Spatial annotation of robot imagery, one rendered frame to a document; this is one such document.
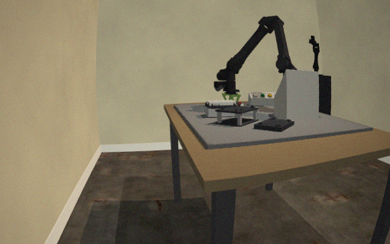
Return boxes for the white button panel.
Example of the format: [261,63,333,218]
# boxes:
[248,92,276,106]

